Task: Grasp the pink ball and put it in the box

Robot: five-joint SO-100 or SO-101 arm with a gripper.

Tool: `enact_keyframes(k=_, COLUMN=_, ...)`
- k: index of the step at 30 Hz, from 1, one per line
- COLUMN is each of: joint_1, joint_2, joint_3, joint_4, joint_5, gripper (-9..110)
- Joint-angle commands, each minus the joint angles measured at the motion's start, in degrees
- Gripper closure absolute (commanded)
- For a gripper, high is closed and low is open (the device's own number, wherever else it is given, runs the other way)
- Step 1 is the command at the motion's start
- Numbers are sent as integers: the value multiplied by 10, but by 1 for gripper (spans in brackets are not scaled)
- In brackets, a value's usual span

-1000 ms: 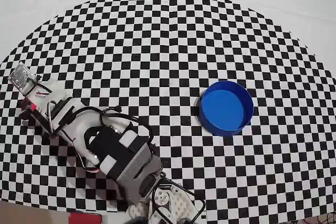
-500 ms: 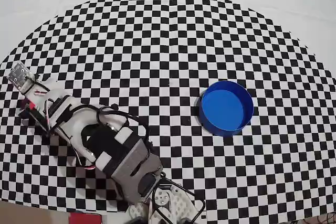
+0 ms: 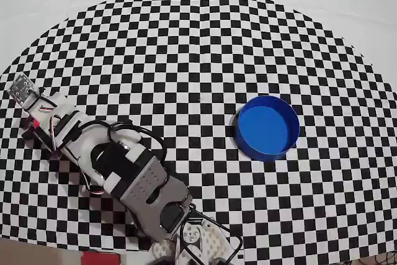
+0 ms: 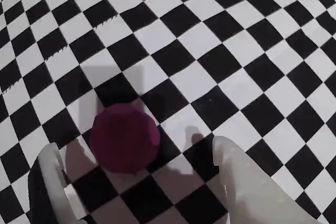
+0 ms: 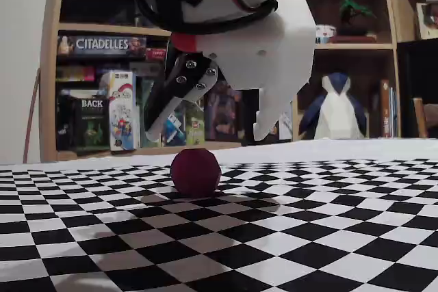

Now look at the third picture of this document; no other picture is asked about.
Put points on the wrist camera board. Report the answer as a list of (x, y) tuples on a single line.
[(20, 88)]

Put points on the blue round box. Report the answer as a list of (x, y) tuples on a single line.
[(263, 128)]

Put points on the red flat object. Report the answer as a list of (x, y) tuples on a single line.
[(100, 259)]

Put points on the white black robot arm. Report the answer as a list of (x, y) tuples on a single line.
[(139, 184)]

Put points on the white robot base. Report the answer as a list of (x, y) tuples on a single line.
[(211, 240)]

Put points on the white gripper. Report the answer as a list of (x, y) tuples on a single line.
[(41, 127)]

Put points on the black white checkered mat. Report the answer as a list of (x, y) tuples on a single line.
[(198, 44)]

